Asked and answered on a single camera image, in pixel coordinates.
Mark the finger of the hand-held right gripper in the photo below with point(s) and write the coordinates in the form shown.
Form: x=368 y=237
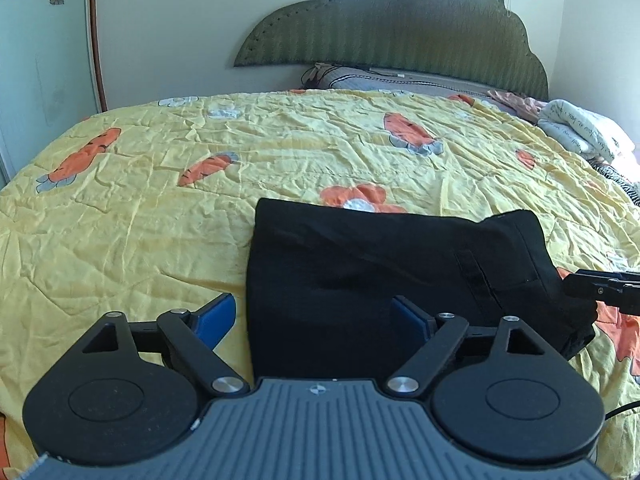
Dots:
x=585 y=289
x=600 y=276

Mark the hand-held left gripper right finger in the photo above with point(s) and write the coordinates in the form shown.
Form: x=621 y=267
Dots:
x=409 y=317

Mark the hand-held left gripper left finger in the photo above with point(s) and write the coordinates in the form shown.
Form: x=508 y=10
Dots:
x=220 y=312

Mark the black pants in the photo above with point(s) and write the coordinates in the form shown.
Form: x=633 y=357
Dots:
x=350 y=260

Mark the zebra striped cloth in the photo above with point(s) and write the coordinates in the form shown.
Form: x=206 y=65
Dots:
x=620 y=180

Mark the yellow carrot print blanket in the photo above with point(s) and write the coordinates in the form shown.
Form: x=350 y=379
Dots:
x=150 y=220

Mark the white printed quilt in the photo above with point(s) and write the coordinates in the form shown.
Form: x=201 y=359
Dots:
x=580 y=127

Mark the pink cloth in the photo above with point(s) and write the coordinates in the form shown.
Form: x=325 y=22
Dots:
x=520 y=104

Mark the grey striped pillow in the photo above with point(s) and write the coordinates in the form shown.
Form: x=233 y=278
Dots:
x=360 y=82

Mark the green padded headboard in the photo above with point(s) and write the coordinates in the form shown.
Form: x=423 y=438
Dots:
x=400 y=25

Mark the wardrobe door with flower decals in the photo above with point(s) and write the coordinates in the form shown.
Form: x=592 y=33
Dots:
x=45 y=60

